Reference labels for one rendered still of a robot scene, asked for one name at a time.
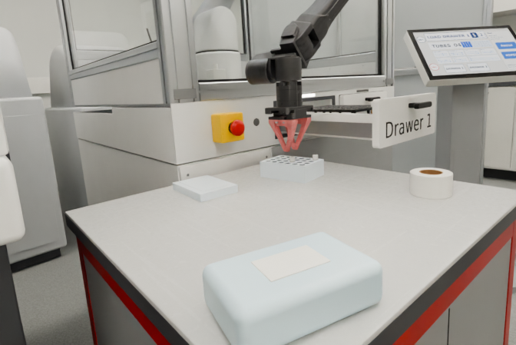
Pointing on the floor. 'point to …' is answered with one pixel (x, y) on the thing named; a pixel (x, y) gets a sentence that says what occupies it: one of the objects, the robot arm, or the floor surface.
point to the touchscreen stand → (461, 133)
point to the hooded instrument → (13, 221)
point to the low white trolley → (491, 304)
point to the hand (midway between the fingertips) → (290, 147)
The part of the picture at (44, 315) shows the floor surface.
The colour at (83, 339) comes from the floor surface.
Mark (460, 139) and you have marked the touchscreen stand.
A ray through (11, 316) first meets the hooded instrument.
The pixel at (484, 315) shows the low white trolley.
